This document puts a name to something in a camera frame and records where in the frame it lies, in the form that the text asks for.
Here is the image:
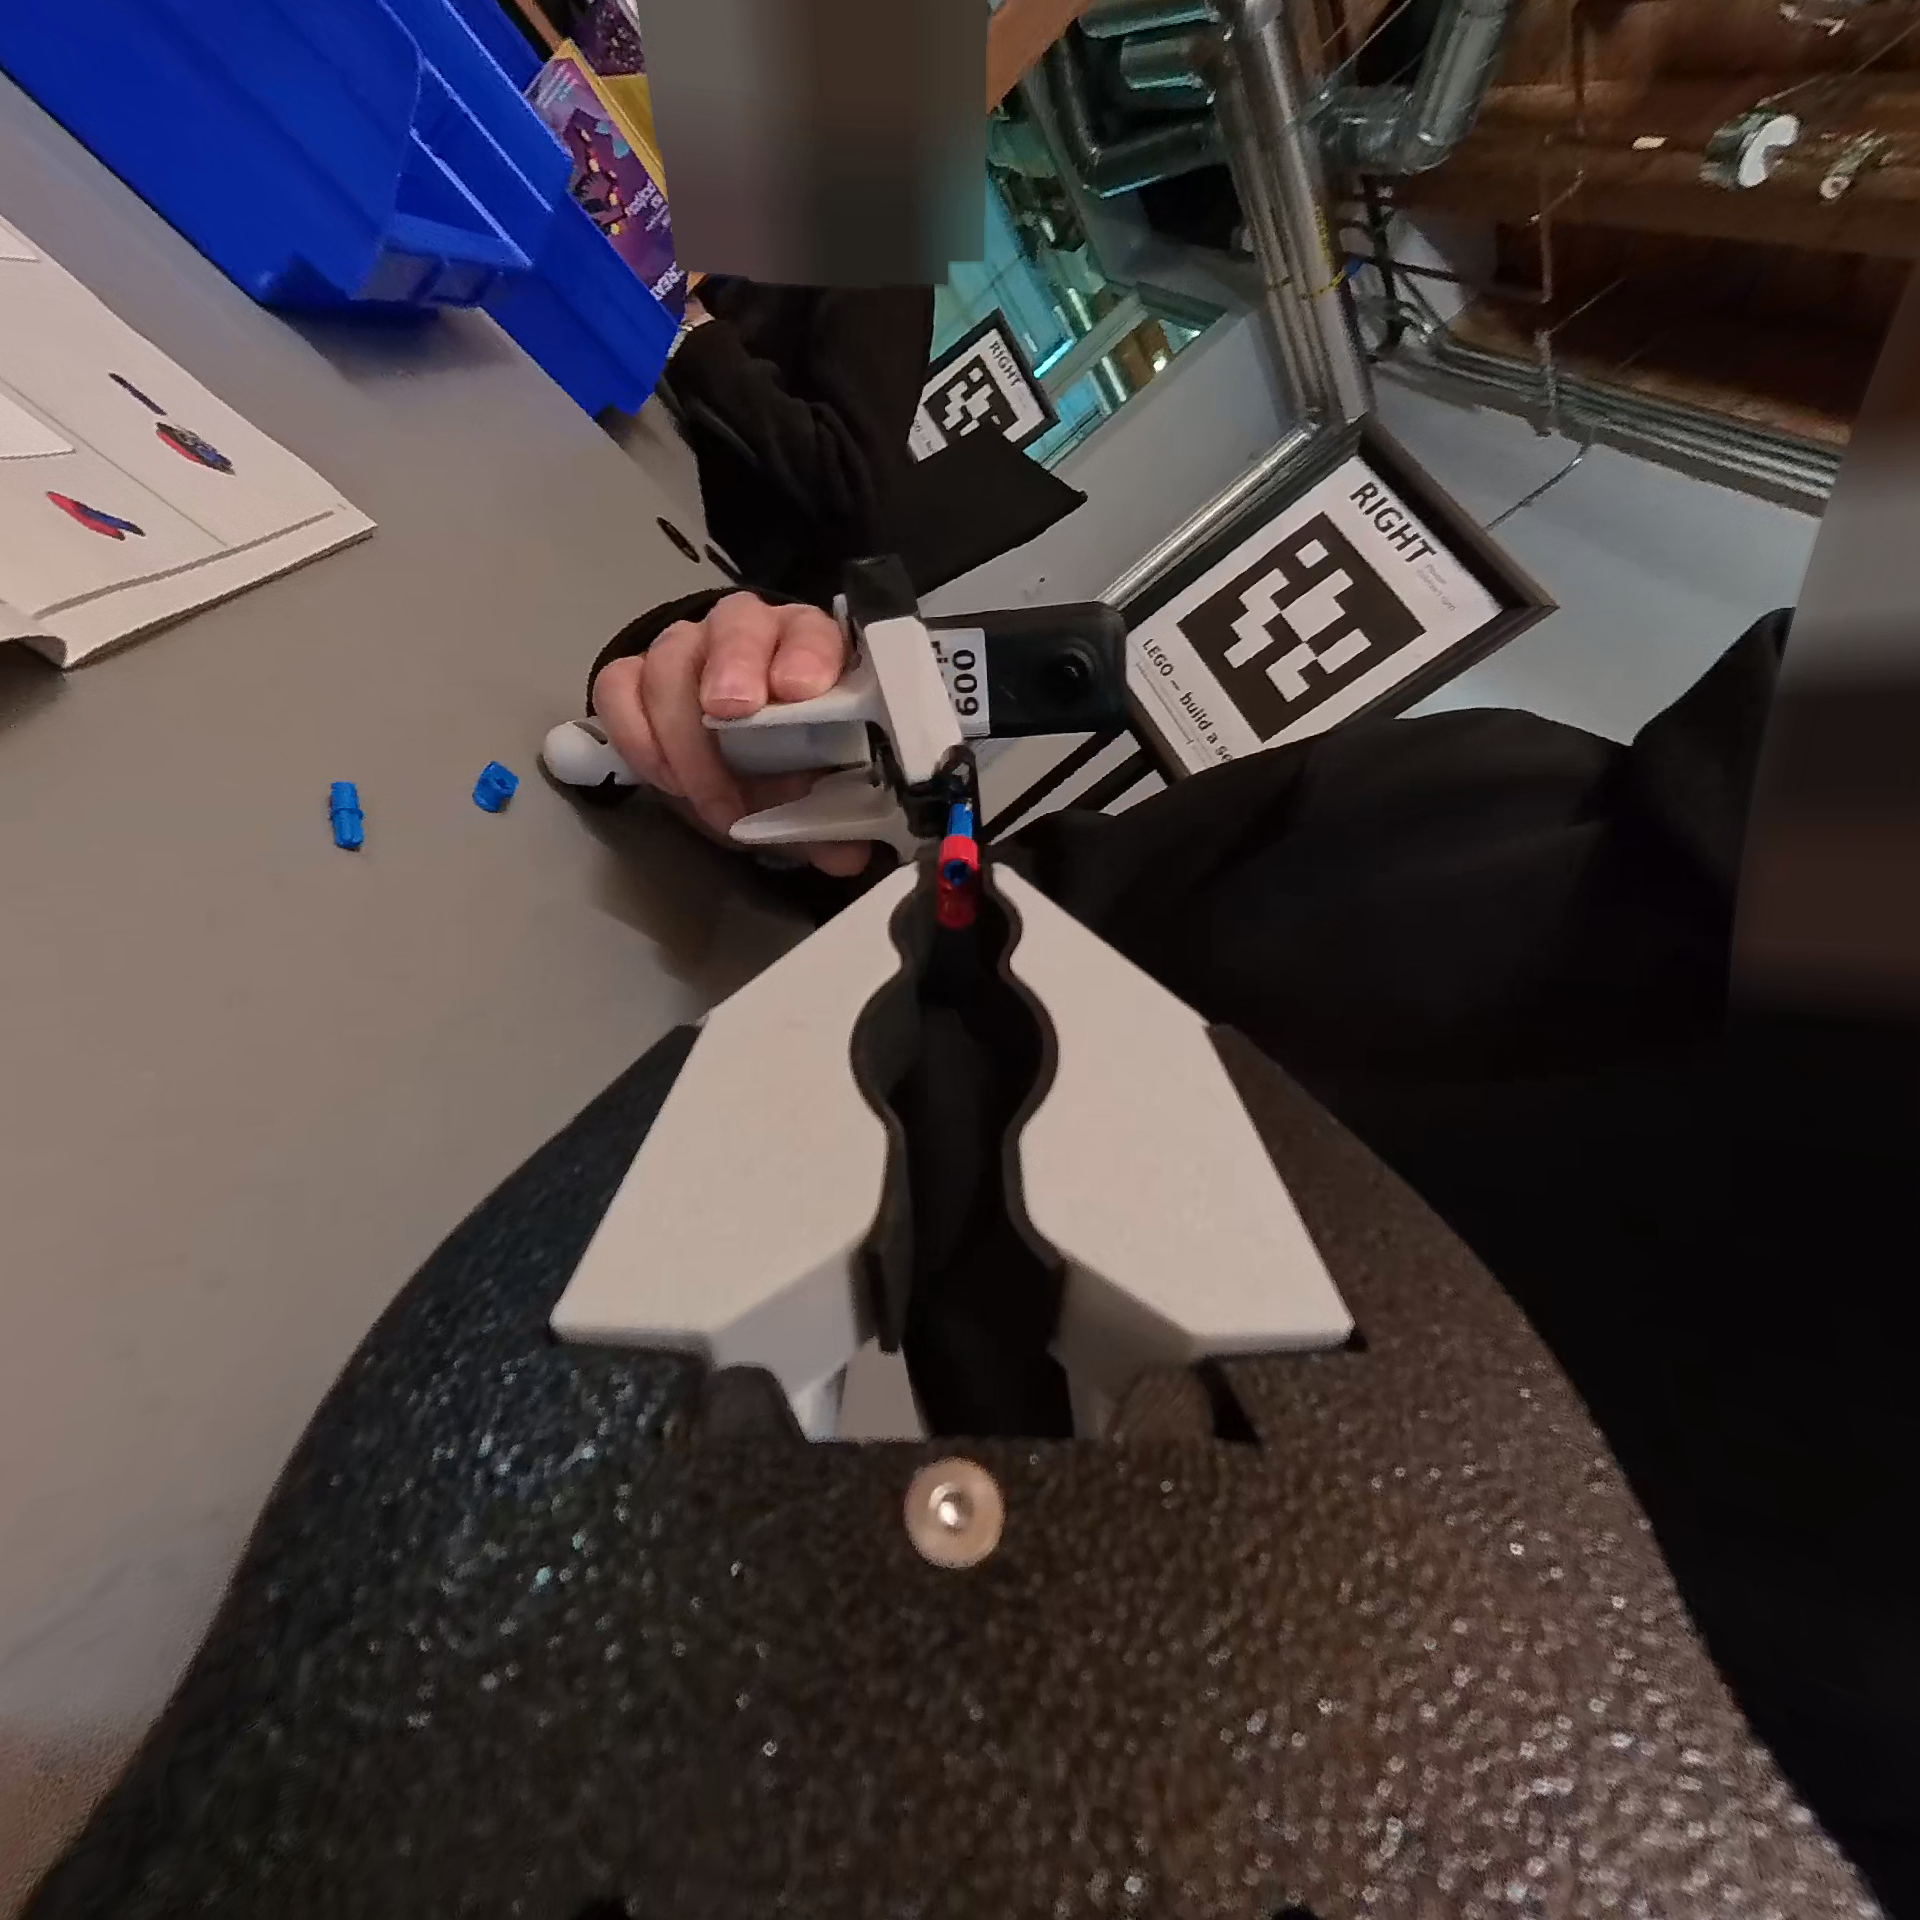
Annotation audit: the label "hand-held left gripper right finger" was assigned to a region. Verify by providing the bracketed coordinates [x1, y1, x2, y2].
[978, 866, 1358, 1440]

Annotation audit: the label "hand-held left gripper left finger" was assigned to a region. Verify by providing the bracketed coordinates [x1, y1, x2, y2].
[546, 866, 939, 1440]

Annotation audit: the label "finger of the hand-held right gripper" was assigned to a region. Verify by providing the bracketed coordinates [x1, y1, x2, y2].
[864, 603, 970, 797]

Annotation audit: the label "person's right forearm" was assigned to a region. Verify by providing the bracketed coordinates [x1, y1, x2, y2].
[982, 608, 1801, 1082]

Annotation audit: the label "purple lego box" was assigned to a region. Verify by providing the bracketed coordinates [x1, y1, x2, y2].
[525, 37, 694, 314]

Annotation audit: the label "person's right hand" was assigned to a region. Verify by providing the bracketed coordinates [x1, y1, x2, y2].
[632, 592, 880, 880]

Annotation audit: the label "black framed tag sign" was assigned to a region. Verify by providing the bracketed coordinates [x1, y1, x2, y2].
[902, 306, 1055, 470]
[1122, 435, 1557, 782]

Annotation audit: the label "blue storage bin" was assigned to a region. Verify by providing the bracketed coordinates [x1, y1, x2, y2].
[381, 0, 682, 416]
[0, 0, 534, 309]

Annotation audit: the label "open instruction booklet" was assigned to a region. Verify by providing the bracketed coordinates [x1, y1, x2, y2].
[0, 210, 377, 669]

